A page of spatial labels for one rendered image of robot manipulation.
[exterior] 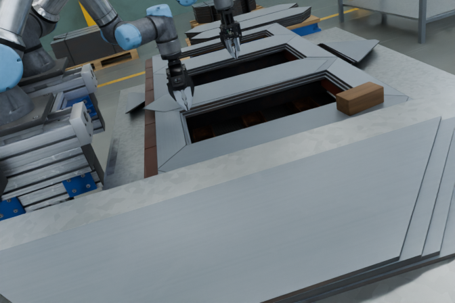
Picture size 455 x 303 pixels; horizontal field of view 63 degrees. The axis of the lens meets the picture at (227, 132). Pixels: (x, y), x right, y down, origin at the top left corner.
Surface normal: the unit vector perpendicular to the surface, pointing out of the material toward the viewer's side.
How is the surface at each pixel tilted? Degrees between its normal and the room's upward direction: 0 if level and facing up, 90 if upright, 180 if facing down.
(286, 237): 0
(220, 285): 0
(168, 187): 0
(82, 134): 90
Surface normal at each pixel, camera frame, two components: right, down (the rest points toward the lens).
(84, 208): -0.22, -0.86
